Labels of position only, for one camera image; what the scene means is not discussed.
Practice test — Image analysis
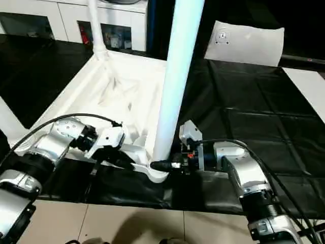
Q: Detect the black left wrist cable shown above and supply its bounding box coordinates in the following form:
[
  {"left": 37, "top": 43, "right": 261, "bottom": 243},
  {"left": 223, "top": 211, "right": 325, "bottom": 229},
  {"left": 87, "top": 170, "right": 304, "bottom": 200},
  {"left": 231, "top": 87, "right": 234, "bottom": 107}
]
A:
[{"left": 0, "top": 113, "right": 124, "bottom": 163}]

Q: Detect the white flat board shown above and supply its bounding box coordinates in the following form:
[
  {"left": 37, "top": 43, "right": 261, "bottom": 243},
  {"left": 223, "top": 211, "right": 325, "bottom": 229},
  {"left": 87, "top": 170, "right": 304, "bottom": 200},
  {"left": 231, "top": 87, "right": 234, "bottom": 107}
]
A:
[{"left": 281, "top": 67, "right": 325, "bottom": 120}]

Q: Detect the black metal rod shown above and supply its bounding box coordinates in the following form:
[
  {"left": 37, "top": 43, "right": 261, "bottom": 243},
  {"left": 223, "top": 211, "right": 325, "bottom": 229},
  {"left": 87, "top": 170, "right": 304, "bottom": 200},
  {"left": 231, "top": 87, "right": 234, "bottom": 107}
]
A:
[{"left": 299, "top": 225, "right": 325, "bottom": 236}]

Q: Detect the dark side table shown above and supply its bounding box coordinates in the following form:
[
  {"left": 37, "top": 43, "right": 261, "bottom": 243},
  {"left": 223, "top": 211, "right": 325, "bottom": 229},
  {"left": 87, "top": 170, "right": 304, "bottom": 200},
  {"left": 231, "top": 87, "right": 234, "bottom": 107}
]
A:
[{"left": 280, "top": 53, "right": 325, "bottom": 71}]

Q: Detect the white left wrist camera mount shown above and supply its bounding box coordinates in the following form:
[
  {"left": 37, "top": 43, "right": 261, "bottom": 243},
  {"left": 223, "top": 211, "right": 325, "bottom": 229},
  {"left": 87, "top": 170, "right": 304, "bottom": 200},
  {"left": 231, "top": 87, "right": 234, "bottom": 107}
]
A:
[{"left": 86, "top": 126, "right": 127, "bottom": 160}]

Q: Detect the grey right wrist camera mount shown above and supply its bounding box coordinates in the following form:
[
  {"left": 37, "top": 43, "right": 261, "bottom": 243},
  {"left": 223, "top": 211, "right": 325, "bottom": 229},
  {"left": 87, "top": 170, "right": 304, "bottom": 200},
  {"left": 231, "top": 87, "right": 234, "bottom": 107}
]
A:
[{"left": 179, "top": 120, "right": 204, "bottom": 171}]

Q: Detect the white plastic table top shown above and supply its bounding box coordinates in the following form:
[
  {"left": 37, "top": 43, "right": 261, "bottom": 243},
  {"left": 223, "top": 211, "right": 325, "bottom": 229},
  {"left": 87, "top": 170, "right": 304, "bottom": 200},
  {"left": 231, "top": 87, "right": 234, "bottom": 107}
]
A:
[{"left": 11, "top": 49, "right": 170, "bottom": 184}]

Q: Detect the black padded mat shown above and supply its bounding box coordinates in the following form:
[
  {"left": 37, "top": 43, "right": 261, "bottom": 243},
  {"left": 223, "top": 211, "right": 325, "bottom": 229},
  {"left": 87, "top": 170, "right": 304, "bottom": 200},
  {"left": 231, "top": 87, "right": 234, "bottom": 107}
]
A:
[{"left": 0, "top": 34, "right": 325, "bottom": 219}]

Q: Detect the white curved plastic panel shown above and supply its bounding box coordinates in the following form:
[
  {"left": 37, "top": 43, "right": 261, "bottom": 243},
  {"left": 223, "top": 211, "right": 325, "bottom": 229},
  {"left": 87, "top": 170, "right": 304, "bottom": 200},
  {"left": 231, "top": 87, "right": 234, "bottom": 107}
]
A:
[{"left": 204, "top": 20, "right": 285, "bottom": 67}]

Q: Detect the dark right robot foot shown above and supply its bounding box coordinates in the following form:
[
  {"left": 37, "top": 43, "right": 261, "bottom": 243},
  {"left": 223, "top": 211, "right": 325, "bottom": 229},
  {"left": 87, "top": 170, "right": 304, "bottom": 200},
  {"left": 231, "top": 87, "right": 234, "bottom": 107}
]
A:
[{"left": 159, "top": 237, "right": 183, "bottom": 244}]

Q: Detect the white glass-door cabinet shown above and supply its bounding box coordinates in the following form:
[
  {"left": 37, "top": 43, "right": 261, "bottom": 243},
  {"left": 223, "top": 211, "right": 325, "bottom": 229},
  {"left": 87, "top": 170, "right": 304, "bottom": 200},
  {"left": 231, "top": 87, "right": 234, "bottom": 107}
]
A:
[{"left": 0, "top": 0, "right": 148, "bottom": 51}]

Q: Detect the white plastic table leg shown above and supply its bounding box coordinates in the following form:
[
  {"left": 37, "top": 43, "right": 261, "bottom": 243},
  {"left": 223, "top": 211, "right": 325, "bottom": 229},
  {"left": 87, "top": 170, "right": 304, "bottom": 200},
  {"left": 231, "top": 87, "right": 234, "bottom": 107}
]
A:
[
  {"left": 0, "top": 98, "right": 26, "bottom": 148},
  {"left": 87, "top": 0, "right": 110, "bottom": 62},
  {"left": 151, "top": 0, "right": 206, "bottom": 162}
]

